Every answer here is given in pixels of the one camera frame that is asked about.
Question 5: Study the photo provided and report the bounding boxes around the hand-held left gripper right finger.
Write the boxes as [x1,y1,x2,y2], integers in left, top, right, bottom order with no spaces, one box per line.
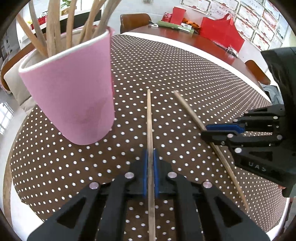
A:
[153,148,270,241]

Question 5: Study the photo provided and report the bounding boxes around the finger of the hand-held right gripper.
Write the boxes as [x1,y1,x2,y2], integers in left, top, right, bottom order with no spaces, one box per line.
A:
[200,130,292,187]
[206,104,286,135]

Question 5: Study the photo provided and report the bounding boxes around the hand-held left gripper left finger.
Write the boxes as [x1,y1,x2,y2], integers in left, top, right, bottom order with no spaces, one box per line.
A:
[27,148,149,241]

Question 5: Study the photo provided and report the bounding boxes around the slim wooden chopstick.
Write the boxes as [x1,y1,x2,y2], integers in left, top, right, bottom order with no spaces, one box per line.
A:
[146,89,156,241]
[173,91,250,213]

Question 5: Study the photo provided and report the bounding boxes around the pink cup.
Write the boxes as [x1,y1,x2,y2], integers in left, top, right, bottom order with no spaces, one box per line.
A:
[18,25,115,146]

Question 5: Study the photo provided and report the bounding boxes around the bunch of wooden chopsticks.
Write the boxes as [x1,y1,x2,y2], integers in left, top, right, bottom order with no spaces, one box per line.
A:
[16,0,123,57]

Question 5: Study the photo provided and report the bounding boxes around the grey jacket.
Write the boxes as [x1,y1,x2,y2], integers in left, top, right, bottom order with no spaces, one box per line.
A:
[264,85,284,105]

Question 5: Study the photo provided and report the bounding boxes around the brown wooden chair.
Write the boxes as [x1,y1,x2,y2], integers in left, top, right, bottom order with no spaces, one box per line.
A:
[120,13,152,35]
[245,60,271,86]

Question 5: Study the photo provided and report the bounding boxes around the black plastic packet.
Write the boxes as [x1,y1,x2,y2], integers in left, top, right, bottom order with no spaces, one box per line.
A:
[225,46,240,58]

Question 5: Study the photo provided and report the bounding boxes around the brown polka dot tablecloth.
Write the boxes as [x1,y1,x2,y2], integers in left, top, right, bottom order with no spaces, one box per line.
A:
[10,34,285,241]

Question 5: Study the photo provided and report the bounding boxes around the group of award certificates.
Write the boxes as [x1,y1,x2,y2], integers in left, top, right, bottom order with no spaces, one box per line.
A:
[180,0,288,51]

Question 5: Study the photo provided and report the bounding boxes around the red gift bag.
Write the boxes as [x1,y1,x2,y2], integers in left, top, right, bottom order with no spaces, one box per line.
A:
[199,13,245,54]

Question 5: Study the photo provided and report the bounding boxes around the orange snack packets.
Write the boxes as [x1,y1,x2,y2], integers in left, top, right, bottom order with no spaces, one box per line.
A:
[183,18,200,28]

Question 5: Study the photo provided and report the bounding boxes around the green tray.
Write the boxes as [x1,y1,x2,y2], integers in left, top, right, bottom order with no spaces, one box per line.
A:
[156,20,195,34]

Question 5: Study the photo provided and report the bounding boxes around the tall red box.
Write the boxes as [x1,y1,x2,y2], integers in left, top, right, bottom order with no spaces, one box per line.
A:
[171,6,188,25]

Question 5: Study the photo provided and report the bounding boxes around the beige cushion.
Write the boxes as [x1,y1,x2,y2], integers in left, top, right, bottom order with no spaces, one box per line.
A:
[3,67,37,116]

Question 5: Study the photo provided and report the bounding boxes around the white sideboard cabinet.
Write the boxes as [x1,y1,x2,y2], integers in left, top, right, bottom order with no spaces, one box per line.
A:
[20,7,103,43]

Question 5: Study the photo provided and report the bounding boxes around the wooden chair with cushion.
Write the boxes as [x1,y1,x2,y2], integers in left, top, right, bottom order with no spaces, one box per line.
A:
[0,43,35,93]

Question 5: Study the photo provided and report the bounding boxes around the red basket on counter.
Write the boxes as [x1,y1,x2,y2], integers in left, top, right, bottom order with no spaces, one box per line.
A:
[31,17,48,30]

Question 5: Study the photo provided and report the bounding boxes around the small potted plant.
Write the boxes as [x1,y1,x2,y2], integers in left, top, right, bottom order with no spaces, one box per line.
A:
[60,0,72,14]

